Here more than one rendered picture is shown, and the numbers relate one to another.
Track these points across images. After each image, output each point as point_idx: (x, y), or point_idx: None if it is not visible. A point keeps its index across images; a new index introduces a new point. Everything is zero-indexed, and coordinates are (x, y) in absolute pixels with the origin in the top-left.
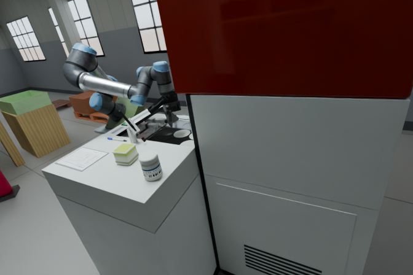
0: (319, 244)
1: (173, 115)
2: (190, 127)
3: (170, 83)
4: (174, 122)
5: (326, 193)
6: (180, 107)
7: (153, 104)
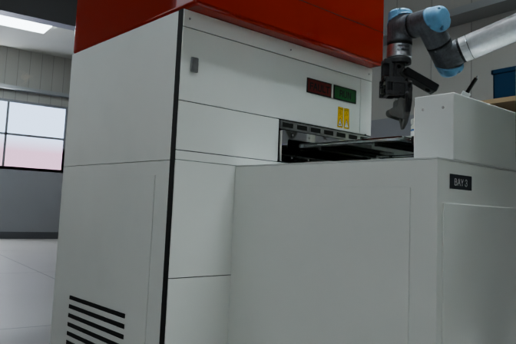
0: None
1: (394, 104)
2: (371, 109)
3: (388, 47)
4: (395, 119)
5: None
6: (379, 93)
7: (427, 77)
